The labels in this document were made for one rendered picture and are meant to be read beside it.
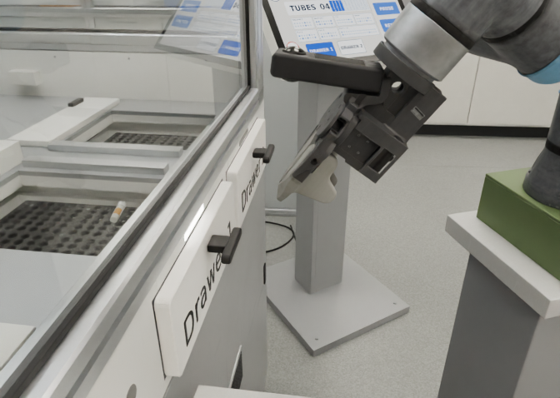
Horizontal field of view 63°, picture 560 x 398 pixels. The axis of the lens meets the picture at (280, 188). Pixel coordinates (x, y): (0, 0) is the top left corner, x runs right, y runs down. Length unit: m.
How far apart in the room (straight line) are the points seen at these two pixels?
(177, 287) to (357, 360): 1.26
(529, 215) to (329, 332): 1.00
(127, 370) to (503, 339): 0.76
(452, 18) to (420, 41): 0.03
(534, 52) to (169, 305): 0.44
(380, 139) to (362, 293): 1.46
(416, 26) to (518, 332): 0.68
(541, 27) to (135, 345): 0.48
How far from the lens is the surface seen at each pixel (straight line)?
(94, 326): 0.39
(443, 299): 2.03
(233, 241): 0.60
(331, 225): 1.74
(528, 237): 0.93
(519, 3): 0.49
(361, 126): 0.48
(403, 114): 0.49
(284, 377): 1.64
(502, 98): 3.79
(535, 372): 1.06
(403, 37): 0.47
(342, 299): 1.87
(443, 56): 0.47
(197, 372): 0.70
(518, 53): 0.53
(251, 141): 0.87
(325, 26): 1.43
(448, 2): 0.46
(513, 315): 0.99
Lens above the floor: 1.24
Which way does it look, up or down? 27 degrees down
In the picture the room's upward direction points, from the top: straight up
